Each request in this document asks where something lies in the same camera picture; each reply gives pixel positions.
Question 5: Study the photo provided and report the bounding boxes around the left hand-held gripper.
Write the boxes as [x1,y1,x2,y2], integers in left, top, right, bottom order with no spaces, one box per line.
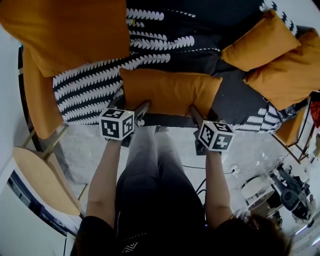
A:
[100,94,152,148]

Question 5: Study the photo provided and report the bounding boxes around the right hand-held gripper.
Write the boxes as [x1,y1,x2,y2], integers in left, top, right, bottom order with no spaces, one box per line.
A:
[190,105,236,156]

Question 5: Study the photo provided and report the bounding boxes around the small orange cushion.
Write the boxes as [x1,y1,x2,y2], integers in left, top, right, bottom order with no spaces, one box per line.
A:
[119,67,224,117]

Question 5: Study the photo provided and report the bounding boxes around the person's right forearm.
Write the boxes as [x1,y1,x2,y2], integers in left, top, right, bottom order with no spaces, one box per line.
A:
[204,149,234,222]

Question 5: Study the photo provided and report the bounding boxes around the person's left forearm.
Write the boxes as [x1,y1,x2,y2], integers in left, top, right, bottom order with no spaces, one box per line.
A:
[85,138,123,219]

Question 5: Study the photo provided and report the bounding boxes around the orange square cushion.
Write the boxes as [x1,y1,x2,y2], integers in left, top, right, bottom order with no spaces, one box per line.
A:
[220,9,302,73]
[242,29,320,111]

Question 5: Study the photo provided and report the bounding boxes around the large orange cushion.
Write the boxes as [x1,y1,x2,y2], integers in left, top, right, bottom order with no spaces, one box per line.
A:
[0,0,132,78]

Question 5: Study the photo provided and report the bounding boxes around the black white patterned blanket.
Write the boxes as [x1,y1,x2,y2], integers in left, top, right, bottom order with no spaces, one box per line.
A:
[51,0,299,134]

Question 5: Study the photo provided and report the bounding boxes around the person's legs in grey trousers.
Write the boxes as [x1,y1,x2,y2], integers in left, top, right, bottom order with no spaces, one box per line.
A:
[115,124,206,226]

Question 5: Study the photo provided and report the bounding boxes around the round white stool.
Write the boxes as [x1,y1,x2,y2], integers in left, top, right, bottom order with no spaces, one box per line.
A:
[240,174,276,211]

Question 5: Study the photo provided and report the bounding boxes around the red bag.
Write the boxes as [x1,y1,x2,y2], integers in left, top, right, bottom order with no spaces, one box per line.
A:
[309,101,320,122]

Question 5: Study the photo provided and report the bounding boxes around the light wooden side table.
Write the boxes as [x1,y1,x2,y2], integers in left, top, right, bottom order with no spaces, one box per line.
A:
[12,146,82,217]

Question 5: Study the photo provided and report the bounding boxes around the person's black shirt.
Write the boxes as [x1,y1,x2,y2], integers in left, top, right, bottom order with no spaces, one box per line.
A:
[71,212,241,256]

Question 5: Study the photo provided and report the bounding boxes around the orange sofa with metal frame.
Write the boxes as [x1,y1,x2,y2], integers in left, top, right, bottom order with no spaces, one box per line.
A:
[16,43,316,165]

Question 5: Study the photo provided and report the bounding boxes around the black camera equipment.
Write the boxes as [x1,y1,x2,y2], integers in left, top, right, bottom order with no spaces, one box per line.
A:
[269,164,315,222]

